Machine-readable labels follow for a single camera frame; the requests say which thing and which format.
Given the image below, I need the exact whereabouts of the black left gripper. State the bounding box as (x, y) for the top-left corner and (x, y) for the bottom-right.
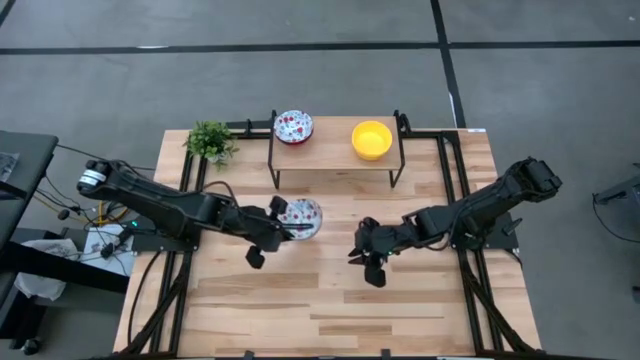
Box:
(224, 195), (316, 270)

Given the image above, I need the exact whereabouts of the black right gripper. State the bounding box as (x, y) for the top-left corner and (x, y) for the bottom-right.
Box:
(348, 216), (426, 289)

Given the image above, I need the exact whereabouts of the yellow mini bowl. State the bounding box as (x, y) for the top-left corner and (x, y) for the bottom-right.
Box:
(351, 120), (394, 162)

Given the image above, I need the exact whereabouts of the wooden shelf with black legs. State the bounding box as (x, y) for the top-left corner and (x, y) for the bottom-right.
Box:
(267, 109), (407, 190)

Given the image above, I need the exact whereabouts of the green plant in white pot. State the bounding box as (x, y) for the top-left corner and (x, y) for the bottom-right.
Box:
(182, 119), (240, 167)

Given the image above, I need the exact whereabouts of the white paper sheet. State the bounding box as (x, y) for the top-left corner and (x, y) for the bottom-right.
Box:
(82, 223), (135, 277)

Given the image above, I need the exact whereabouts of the black desk beam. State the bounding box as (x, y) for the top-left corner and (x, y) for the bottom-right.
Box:
(0, 239), (130, 295)

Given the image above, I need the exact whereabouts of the white bag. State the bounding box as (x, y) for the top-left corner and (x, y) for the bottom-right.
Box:
(13, 238), (69, 301)

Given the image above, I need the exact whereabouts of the black desk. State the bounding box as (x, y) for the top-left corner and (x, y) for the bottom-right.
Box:
(0, 130), (60, 251)

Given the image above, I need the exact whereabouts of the grey flat device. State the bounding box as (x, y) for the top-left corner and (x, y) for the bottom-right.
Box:
(0, 151), (21, 184)

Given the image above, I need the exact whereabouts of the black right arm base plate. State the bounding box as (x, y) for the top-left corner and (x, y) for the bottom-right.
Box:
(446, 209), (521, 251)

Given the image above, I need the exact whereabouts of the black metal table frame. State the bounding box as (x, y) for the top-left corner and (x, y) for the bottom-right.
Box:
(112, 117), (544, 360)

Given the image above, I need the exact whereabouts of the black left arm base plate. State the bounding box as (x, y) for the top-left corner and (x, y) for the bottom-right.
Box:
(130, 219), (201, 253)

